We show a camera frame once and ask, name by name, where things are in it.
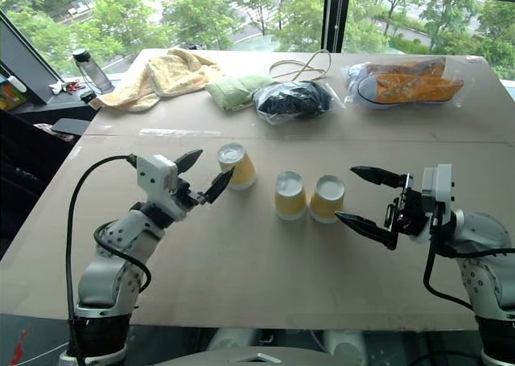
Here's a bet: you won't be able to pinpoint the beige cord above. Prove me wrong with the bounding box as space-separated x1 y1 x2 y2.
268 48 333 82

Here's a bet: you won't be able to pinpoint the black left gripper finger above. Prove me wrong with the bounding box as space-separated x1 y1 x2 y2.
199 168 236 205
175 148 204 179

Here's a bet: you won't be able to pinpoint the white rounded robot shape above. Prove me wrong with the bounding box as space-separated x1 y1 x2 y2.
207 328 254 353
323 329 367 363

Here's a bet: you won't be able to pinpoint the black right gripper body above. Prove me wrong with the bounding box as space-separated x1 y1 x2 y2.
383 172 435 241

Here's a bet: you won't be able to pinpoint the pale yellow towel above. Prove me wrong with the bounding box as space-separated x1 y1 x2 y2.
96 47 225 113

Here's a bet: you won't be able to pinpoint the dark window sash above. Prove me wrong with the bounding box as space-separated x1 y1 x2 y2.
0 10 61 105

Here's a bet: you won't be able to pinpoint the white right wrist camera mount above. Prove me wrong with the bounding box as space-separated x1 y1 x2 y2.
420 163 458 238

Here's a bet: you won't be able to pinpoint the light green folded cloth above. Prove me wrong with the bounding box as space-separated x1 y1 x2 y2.
204 72 278 112

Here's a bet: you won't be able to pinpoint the orange canvas shoe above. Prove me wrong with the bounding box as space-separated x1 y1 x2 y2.
353 72 464 105
364 56 447 78

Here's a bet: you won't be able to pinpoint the white window handle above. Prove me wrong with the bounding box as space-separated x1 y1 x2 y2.
6 75 27 93

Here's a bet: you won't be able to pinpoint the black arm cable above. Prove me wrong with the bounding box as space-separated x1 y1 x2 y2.
422 216 515 311
65 154 153 366

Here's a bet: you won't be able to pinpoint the clear bag of black items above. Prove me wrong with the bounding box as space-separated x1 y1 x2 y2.
252 80 335 124

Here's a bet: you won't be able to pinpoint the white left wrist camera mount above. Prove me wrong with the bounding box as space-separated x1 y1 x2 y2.
135 154 190 222

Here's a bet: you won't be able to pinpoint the colourful box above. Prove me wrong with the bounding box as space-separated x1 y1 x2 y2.
0 82 29 112

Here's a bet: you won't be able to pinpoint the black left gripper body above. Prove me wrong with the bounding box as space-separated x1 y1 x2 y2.
175 178 207 212

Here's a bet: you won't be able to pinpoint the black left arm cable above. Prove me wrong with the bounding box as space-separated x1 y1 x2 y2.
65 154 153 366

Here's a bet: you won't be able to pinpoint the small jar with black lid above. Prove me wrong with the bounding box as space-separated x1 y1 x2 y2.
79 90 101 110

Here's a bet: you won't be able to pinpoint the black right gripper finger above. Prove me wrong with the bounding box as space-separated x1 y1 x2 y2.
334 210 402 252
349 165 410 190

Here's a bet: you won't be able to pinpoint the clear water bottle black cap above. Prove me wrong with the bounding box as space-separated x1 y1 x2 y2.
71 47 114 94

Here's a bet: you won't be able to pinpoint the grey laptop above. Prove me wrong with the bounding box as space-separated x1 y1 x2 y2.
51 118 92 136

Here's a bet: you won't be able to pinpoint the yellow paper cup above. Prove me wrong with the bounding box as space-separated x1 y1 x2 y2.
308 175 346 224
216 142 258 192
274 171 307 221

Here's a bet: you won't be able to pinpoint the keys with red tag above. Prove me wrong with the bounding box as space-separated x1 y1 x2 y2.
47 80 84 96

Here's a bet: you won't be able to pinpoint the clear plastic shoe bag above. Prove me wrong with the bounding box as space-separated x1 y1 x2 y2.
341 56 466 110

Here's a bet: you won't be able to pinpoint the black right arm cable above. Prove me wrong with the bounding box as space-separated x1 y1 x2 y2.
422 216 515 311

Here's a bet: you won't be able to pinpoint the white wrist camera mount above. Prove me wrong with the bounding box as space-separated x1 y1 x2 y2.
420 163 458 238
135 154 190 222

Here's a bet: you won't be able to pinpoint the black window frame post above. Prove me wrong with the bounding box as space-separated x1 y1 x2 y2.
321 0 353 56

